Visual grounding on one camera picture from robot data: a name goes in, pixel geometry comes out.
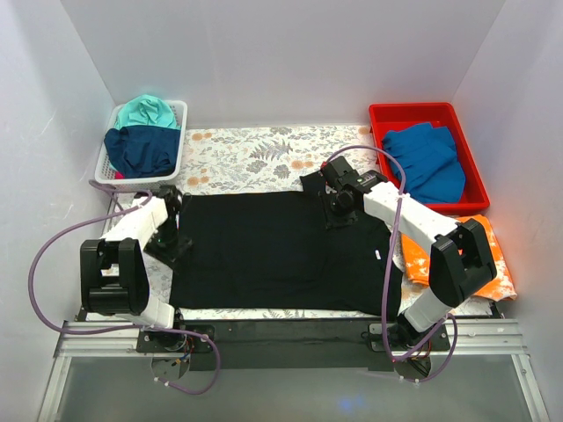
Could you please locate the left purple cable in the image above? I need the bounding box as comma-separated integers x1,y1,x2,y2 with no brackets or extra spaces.
27,178,223,395

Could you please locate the navy blue t shirt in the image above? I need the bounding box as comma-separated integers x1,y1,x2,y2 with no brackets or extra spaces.
104,125,181,178

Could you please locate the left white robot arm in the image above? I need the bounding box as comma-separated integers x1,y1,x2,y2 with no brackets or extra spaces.
80,186,193,352

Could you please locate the orange white t shirt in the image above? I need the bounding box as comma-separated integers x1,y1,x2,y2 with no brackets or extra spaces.
400,215,517,302

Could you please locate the black t shirt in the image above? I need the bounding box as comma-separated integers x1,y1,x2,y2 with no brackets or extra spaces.
170,185,402,319

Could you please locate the floral table mat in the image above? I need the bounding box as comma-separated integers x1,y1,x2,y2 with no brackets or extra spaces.
143,125,493,319

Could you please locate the teal t shirt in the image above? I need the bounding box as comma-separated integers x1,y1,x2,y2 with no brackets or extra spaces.
114,94,180,129

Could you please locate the red plastic bin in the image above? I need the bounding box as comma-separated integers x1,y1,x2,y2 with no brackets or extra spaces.
368,102,491,216

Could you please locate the white plastic basket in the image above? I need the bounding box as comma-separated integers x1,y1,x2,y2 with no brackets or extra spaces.
94,100,187,188

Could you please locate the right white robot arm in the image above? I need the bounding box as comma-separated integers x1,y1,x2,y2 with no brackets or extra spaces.
321,156,497,350

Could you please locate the aluminium mounting rail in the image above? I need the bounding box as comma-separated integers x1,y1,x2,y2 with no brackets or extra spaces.
40,318,553,421

